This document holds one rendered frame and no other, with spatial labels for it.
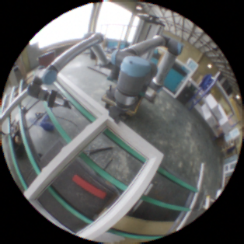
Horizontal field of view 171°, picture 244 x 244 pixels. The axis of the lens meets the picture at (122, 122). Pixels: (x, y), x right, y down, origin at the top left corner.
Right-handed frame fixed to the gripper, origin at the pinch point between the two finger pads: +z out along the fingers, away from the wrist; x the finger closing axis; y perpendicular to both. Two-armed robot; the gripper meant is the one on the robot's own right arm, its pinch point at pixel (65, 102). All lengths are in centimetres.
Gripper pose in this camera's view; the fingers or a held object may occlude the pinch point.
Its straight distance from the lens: 64.7
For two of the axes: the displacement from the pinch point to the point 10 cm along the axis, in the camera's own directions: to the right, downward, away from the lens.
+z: 7.0, 2.8, 6.6
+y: 4.4, 5.5, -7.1
